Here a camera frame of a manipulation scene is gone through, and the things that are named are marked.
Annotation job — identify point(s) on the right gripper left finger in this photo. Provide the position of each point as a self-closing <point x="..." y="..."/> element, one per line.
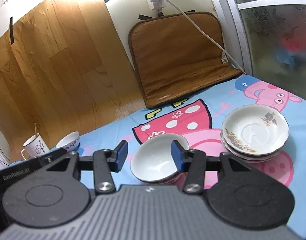
<point x="105" y="162"/>

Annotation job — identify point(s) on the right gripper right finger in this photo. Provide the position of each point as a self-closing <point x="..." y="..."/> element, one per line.
<point x="193" y="163"/>

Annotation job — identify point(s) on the large white floral bowl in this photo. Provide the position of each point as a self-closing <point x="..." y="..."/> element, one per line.
<point x="152" y="162"/>

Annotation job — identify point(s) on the large floral plate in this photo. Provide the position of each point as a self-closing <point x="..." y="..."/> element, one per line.
<point x="225" y="144"/>

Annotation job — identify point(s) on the small floral plate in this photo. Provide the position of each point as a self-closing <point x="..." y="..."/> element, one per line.
<point x="252" y="159"/>
<point x="255" y="129"/>

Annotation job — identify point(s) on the blue cartoon pig tablecloth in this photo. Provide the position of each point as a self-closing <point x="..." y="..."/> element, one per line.
<point x="142" y="211"/>

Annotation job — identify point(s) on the white enamel mug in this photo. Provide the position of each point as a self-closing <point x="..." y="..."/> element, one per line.
<point x="35" y="147"/>

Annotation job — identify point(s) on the wooden stick in mug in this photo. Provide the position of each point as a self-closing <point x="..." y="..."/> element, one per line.
<point x="35" y="129"/>

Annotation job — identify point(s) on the brown seat cushion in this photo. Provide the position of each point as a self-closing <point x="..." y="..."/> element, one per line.
<point x="172" y="59"/>

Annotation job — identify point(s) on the frosted glass sliding door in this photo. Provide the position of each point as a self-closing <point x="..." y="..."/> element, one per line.
<point x="271" y="35"/>

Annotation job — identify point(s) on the wood grain wall panel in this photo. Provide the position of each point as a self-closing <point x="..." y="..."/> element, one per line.
<point x="64" y="67"/>

